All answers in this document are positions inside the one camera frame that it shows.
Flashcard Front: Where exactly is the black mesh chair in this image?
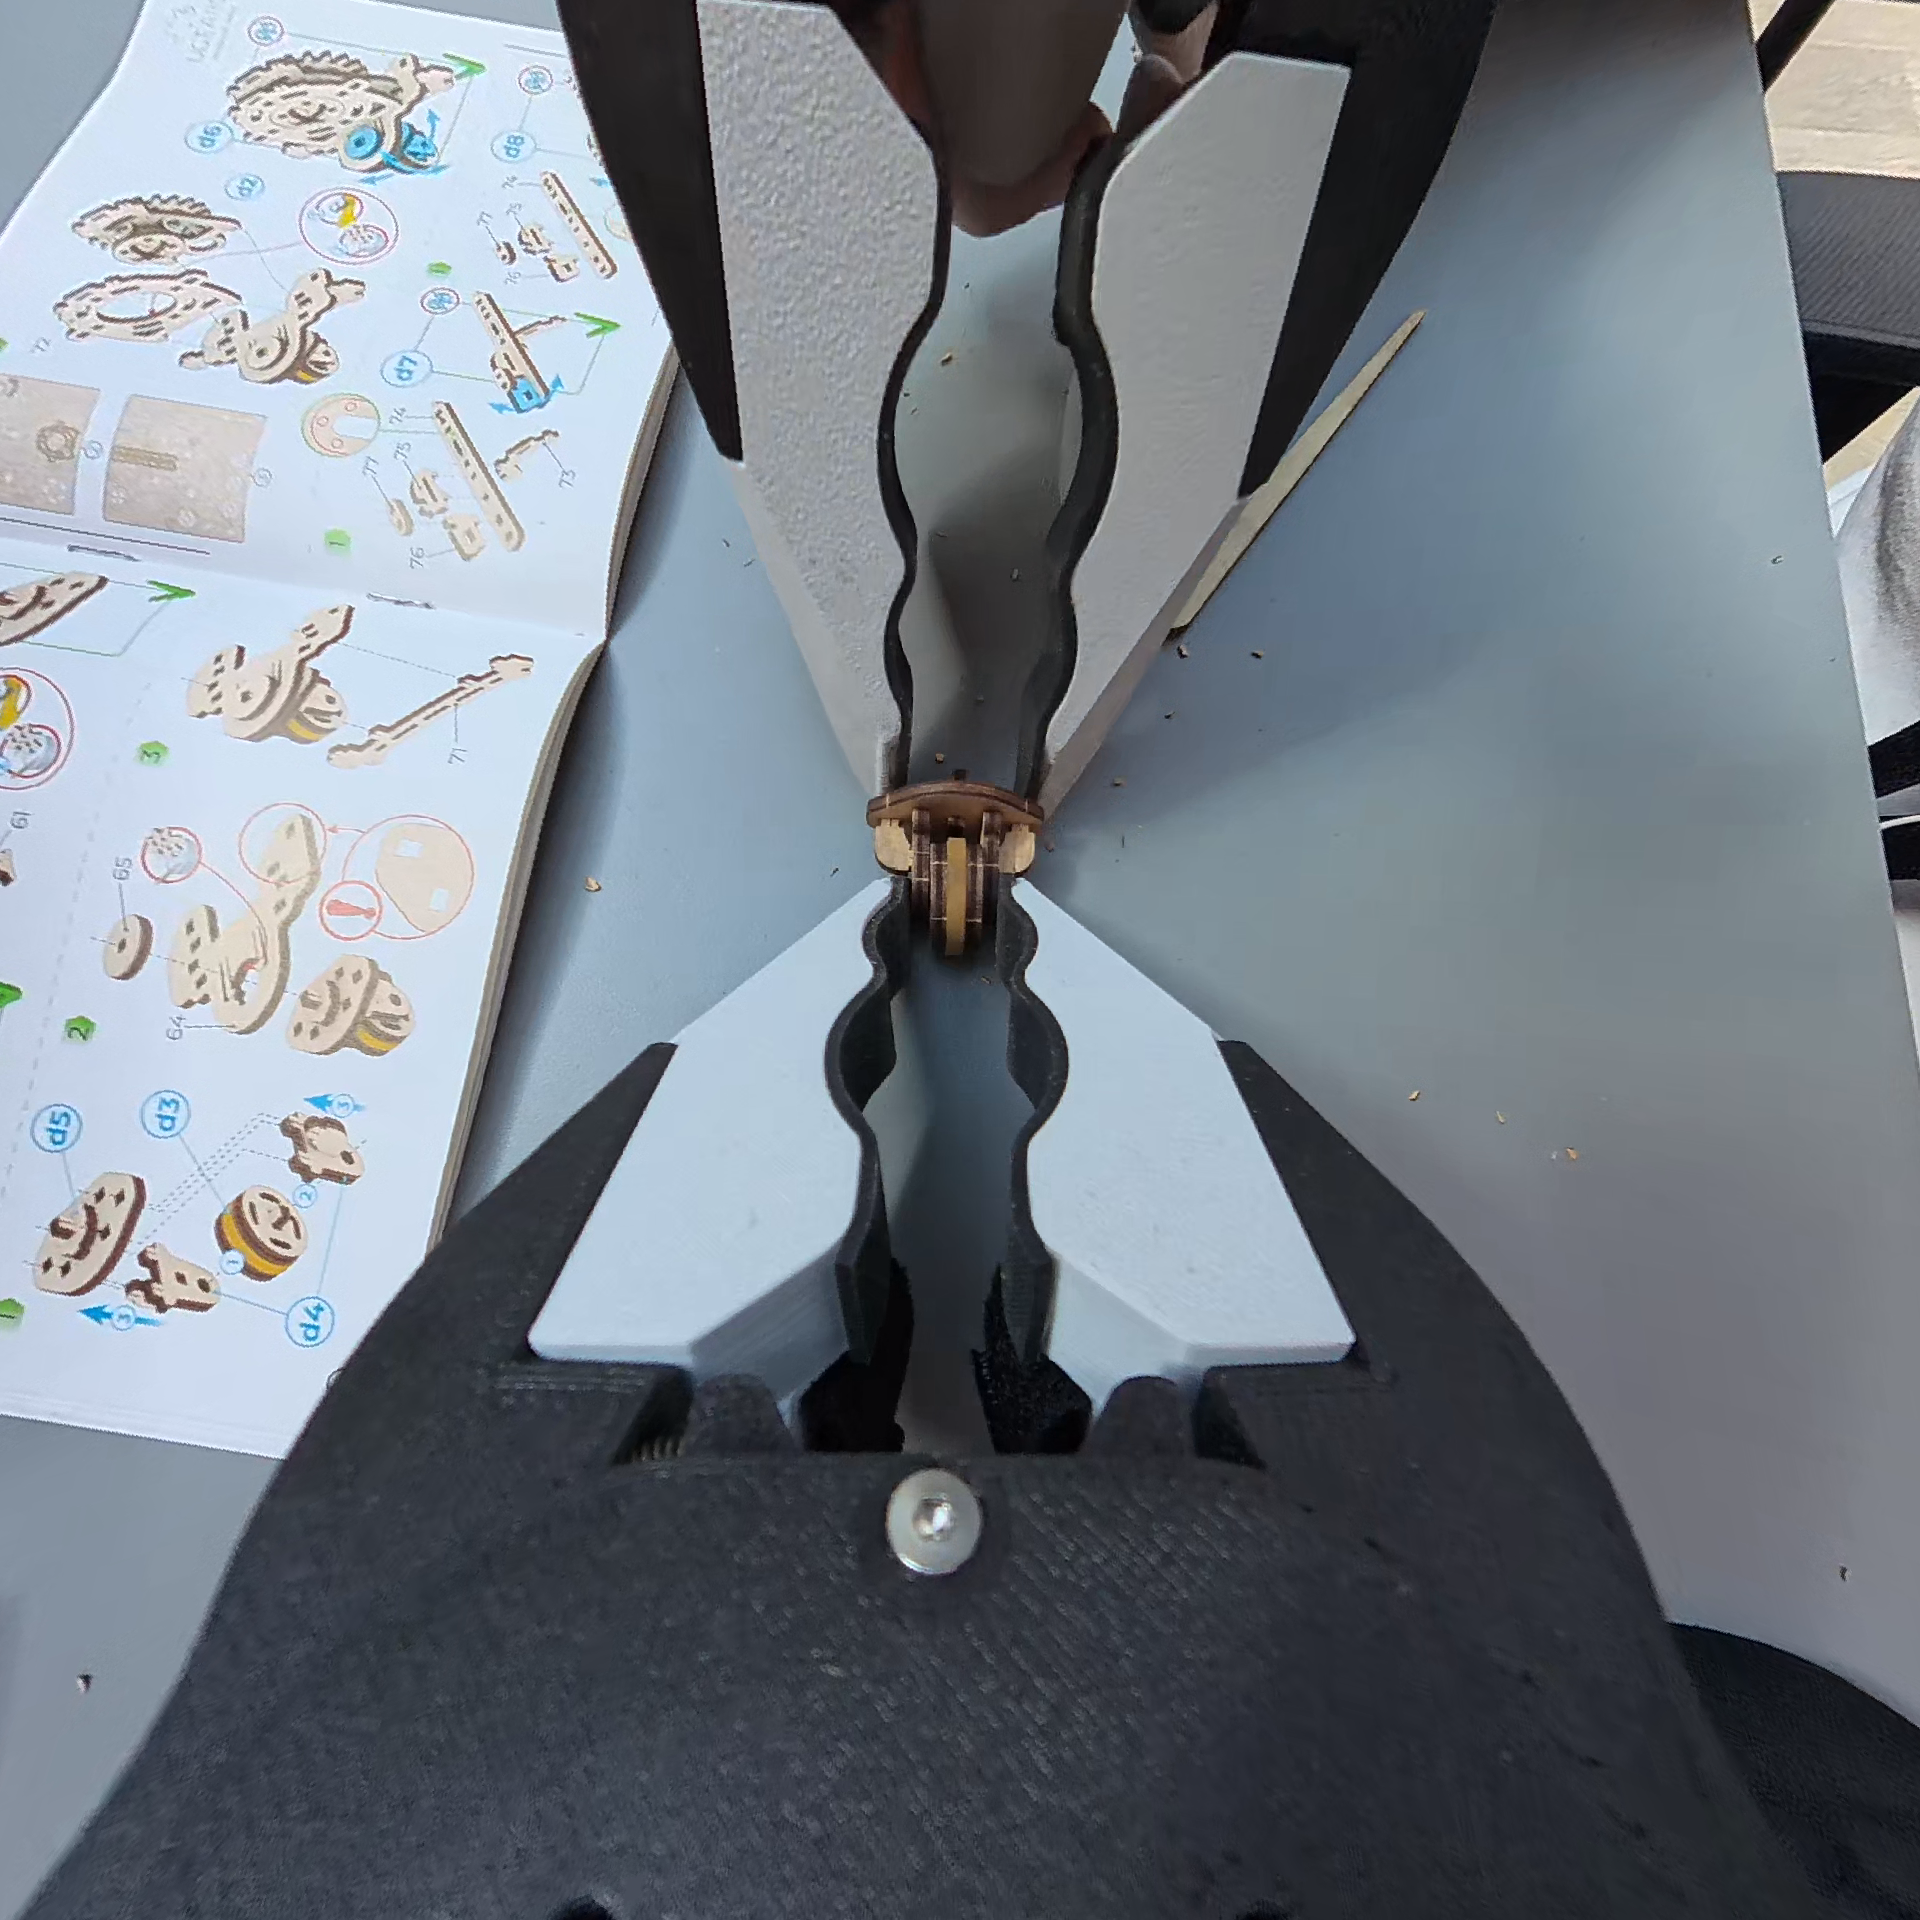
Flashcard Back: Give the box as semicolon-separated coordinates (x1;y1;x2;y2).
1775;164;1920;460

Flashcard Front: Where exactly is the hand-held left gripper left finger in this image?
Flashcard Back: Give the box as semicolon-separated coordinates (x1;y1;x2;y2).
528;882;917;1452

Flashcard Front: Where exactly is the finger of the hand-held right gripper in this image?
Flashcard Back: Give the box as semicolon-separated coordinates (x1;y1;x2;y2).
698;0;961;792
1027;48;1360;816

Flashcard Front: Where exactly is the small wooden puzzle assembly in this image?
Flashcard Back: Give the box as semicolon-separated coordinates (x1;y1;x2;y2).
872;780;1044;961

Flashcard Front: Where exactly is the thin wooden strip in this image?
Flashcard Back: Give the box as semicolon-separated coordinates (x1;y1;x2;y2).
1168;308;1429;634

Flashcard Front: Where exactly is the grey desk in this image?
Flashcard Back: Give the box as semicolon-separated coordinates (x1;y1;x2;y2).
0;0;1920;1920

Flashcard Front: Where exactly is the person's right hand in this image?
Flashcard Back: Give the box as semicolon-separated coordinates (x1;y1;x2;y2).
913;0;1191;239

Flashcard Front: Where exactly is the puzzle instruction booklet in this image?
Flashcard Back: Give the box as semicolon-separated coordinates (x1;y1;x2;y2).
0;0;676;1461

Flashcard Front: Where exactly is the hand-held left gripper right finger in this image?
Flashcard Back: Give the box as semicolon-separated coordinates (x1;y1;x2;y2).
983;882;1360;1452

